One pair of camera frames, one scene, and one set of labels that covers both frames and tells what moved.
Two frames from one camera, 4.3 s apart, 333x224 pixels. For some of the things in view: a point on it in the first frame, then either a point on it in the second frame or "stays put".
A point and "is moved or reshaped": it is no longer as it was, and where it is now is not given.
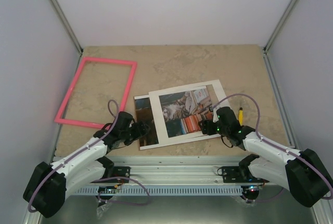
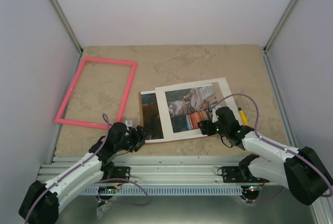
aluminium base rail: [176, 170] stays put
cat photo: [182, 111] is moved or reshaped
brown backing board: [148, 139] → [171, 116]
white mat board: [220, 101] → [226, 100]
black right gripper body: [207, 126] stays put
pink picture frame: [60, 118] stays put
